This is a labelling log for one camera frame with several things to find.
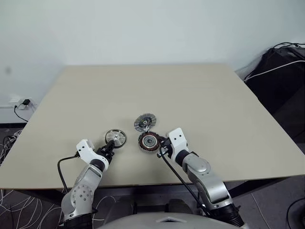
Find white wall outlet strip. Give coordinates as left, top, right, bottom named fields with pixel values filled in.
left=0, top=94, right=38, bottom=111

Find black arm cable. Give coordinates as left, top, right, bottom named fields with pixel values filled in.
left=156, top=146, right=208, bottom=217
left=57, top=154, right=80, bottom=192

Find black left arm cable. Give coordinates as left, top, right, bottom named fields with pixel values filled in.
left=57, top=154, right=80, bottom=192

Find black bag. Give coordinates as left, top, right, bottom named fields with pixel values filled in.
left=244, top=46, right=305, bottom=142

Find dark rounded shape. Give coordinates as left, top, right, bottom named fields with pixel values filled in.
left=104, top=197, right=134, bottom=217

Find tangled floor cables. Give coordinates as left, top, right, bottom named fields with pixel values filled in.
left=0, top=128, right=24, bottom=167

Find thin black cable on bag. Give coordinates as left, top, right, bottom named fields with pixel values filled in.
left=272, top=42, right=305, bottom=50

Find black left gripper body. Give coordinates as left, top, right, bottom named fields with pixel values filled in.
left=96, top=146, right=115, bottom=165

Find grey robot torso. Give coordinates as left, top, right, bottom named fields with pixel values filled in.
left=95, top=211, right=240, bottom=229

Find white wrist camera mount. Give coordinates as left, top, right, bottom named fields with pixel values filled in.
left=76, top=139, right=107, bottom=166
left=167, top=127, right=191, bottom=163

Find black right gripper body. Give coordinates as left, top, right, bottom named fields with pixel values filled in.
left=161, top=138, right=174, bottom=159

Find grey round motor lid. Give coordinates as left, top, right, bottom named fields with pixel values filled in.
left=133, top=114, right=157, bottom=132

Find motor housing with copper windings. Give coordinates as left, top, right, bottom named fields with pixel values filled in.
left=137, top=132, right=165, bottom=155

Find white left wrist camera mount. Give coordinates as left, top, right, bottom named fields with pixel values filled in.
left=76, top=139, right=107, bottom=166

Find black floor cable loop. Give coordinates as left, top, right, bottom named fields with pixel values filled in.
left=286, top=197, right=305, bottom=227

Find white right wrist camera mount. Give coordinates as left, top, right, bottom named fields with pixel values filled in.
left=167, top=127, right=191, bottom=163

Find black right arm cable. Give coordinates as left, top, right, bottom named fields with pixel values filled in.
left=156, top=146, right=208, bottom=217

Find black adapter cord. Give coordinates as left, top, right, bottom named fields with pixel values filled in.
left=13, top=103, right=30, bottom=123

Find white cable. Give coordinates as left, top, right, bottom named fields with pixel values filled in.
left=244, top=59, right=305, bottom=81

